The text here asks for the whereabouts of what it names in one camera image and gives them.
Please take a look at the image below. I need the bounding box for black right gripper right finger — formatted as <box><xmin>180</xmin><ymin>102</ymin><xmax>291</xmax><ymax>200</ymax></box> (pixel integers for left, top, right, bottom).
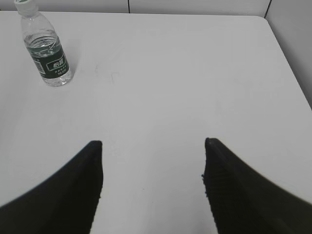
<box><xmin>202</xmin><ymin>138</ymin><xmax>312</xmax><ymax>234</ymax></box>

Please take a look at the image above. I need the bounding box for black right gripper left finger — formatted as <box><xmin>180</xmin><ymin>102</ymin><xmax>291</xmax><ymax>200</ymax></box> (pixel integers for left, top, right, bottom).
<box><xmin>0</xmin><ymin>140</ymin><xmax>103</xmax><ymax>234</ymax></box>

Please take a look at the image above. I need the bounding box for clear cestbon water bottle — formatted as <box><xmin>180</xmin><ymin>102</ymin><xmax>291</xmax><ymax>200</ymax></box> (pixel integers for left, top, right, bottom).
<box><xmin>20</xmin><ymin>11</ymin><xmax>73</xmax><ymax>87</ymax></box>

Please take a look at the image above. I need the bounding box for white green bottle cap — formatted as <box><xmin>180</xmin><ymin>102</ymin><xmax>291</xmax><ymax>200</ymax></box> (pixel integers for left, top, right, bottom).
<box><xmin>14</xmin><ymin>0</ymin><xmax>39</xmax><ymax>17</ymax></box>

